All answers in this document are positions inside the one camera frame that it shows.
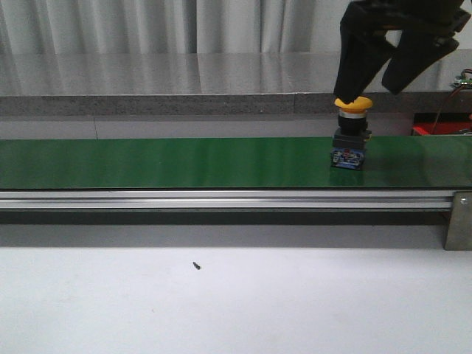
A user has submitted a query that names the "steel conveyor support bracket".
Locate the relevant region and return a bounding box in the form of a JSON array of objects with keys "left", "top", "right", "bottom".
[{"left": 444, "top": 191, "right": 472, "bottom": 251}]

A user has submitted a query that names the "grey pleated curtain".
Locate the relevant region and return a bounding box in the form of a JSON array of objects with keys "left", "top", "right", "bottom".
[{"left": 0, "top": 0, "right": 472, "bottom": 56}]

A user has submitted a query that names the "red plastic tray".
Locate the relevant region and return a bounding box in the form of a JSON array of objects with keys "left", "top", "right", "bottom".
[{"left": 412, "top": 113, "right": 471, "bottom": 136}]

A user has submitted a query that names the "aluminium conveyor side rail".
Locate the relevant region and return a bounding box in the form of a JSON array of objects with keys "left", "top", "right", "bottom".
[{"left": 1, "top": 190, "right": 455, "bottom": 210}]

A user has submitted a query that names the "red and black wire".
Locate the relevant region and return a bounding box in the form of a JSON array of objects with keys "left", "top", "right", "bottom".
[{"left": 431, "top": 69, "right": 472, "bottom": 136}]

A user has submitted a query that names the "green conveyor belt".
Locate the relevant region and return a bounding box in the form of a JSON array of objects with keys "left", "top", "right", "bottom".
[{"left": 1, "top": 136, "right": 471, "bottom": 190}]

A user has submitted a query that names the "small green circuit board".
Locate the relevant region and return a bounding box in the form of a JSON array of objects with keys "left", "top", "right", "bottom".
[{"left": 450, "top": 72, "right": 472, "bottom": 89}]

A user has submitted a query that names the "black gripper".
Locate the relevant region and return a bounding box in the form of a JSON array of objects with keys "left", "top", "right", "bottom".
[{"left": 334, "top": 1, "right": 471, "bottom": 103}]

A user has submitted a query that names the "grey granite counter slab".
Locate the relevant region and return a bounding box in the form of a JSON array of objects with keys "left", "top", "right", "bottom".
[{"left": 0, "top": 49, "right": 472, "bottom": 119}]

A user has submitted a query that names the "yellow mushroom push button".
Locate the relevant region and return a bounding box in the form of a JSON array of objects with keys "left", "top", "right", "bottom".
[{"left": 330, "top": 96, "right": 373, "bottom": 170}]

